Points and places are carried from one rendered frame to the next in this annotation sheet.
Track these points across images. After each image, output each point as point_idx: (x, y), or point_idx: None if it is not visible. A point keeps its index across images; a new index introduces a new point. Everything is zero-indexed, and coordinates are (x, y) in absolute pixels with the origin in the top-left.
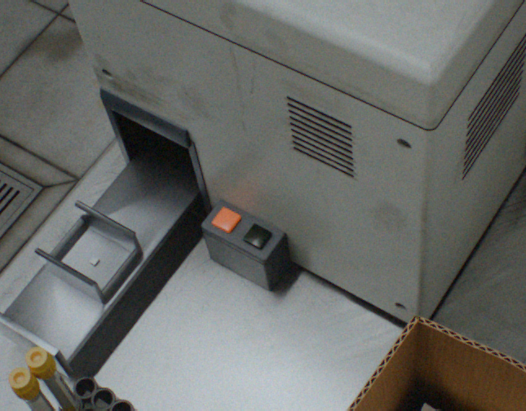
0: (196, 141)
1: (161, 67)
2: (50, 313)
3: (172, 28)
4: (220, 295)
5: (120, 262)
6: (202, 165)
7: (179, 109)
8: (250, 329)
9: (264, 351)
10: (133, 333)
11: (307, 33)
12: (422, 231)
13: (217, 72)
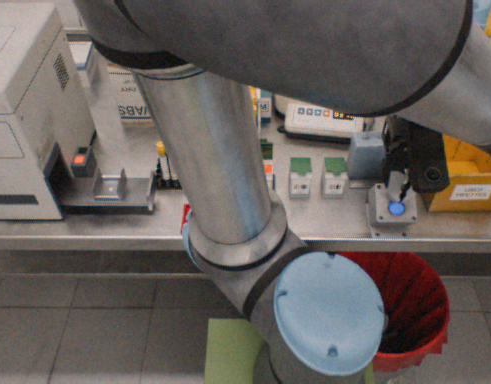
0: (58, 142)
1: (42, 115)
2: (138, 190)
3: (36, 84)
4: (104, 174)
5: (108, 183)
6: (63, 155)
7: (51, 132)
8: (113, 162)
9: (119, 156)
10: None
11: (44, 26)
12: (78, 74)
13: (46, 86)
